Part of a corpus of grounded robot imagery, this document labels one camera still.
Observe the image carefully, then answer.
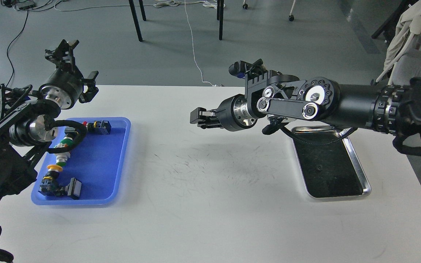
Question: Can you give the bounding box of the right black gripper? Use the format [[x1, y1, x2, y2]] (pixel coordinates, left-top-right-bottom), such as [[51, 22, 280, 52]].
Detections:
[[190, 94, 257, 132]]

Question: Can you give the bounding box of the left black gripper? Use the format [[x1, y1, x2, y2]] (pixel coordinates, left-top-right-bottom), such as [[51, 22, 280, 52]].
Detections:
[[39, 40, 99, 110]]

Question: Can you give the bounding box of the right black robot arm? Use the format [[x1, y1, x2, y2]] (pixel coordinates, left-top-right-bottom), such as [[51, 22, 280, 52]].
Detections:
[[190, 59, 421, 156]]

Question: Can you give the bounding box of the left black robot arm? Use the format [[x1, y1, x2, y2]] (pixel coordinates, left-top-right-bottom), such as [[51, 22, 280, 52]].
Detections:
[[0, 40, 99, 200]]

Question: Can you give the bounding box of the black table leg left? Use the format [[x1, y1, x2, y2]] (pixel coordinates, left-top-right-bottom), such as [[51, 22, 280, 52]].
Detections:
[[128, 0, 147, 42]]

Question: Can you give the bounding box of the black table leg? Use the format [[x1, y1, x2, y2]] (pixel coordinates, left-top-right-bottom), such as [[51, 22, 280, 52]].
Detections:
[[216, 0, 224, 41], [128, 0, 147, 42]]

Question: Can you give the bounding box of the white green push button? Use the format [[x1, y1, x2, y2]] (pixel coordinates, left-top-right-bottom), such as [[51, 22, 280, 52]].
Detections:
[[55, 152, 71, 167]]

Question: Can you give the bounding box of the blue plastic tray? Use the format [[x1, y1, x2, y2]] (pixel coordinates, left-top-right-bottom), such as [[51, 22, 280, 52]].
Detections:
[[31, 117, 131, 206]]

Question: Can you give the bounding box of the black power strip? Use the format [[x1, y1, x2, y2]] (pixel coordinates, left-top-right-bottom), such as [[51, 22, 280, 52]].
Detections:
[[0, 0, 37, 11]]

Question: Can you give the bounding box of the black table leg right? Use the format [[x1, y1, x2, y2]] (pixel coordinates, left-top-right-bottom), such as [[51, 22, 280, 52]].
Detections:
[[216, 0, 224, 41]]

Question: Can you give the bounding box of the shiny metal tray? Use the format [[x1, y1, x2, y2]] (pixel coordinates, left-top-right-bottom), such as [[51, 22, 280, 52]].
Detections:
[[292, 126, 371, 201]]

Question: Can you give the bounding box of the grey office chair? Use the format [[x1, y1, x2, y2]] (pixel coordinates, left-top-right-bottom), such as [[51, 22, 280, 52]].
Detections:
[[371, 0, 421, 88]]

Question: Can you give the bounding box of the beige cloth on chair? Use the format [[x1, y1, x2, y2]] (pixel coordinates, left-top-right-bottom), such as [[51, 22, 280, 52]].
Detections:
[[378, 0, 421, 80]]

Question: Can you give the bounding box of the white floor cable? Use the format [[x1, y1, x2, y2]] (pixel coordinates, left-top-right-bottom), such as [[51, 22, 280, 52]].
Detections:
[[152, 0, 225, 87]]

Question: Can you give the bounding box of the green push button switch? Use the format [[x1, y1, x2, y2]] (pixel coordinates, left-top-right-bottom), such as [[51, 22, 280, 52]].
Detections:
[[55, 127, 79, 148]]

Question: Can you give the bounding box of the red push button switch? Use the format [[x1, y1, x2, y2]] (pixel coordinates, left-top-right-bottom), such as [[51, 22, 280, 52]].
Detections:
[[82, 120, 111, 135]]

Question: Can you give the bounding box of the black floor cable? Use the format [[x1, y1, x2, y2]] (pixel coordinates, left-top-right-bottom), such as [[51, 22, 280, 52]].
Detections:
[[5, 11, 30, 88]]

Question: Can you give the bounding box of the yellow push button switch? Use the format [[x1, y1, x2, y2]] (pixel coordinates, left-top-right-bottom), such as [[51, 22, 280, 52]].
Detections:
[[38, 164, 65, 197]]

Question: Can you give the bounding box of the black square switch module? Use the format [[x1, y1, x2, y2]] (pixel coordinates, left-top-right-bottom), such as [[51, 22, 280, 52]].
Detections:
[[52, 178, 82, 200]]

